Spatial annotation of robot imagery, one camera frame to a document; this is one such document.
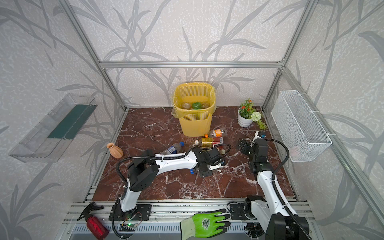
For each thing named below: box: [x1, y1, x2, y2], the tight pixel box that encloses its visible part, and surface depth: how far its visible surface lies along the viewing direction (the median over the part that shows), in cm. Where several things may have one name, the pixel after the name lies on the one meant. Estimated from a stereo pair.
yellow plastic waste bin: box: [171, 82, 217, 137], surface depth 98 cm
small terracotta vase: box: [106, 142, 124, 159], surface depth 89 cm
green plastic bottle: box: [192, 102, 202, 110], surface depth 101 cm
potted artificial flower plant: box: [237, 98, 268, 131], surface depth 101 cm
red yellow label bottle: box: [195, 137, 224, 147], surface depth 96 cm
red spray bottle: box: [77, 201, 109, 240], surface depth 69 cm
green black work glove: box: [180, 208, 231, 240], surface depth 71 cm
